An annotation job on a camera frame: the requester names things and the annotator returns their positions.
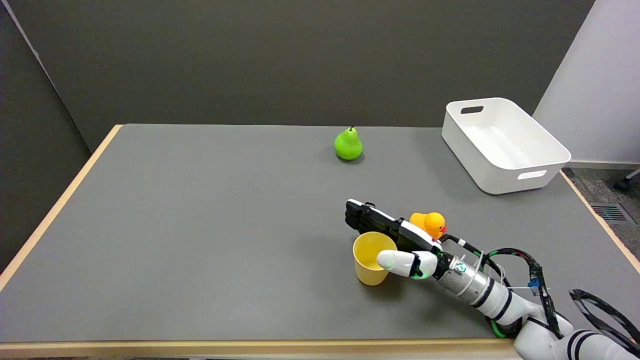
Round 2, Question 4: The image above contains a black chair caster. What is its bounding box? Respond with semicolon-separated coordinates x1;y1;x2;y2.
614;169;640;193

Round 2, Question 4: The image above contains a black floor vent grille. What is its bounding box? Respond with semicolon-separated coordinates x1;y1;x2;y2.
589;202;635;224

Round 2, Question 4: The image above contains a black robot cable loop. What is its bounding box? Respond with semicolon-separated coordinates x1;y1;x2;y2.
440;234;640;351

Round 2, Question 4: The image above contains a yellow rubber duck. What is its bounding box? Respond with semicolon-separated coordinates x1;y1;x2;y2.
409;212;447;240

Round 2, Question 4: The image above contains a white plastic bin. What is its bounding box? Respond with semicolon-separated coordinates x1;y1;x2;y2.
441;97;572;195

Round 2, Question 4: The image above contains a green toy pear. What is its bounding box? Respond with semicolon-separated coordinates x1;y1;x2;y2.
334;126;364;162

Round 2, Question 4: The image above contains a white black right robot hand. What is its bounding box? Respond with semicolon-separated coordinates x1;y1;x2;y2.
344;199;453;280

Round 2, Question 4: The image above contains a yellow plastic cup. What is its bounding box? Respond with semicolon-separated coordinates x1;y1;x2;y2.
352;231;399;287

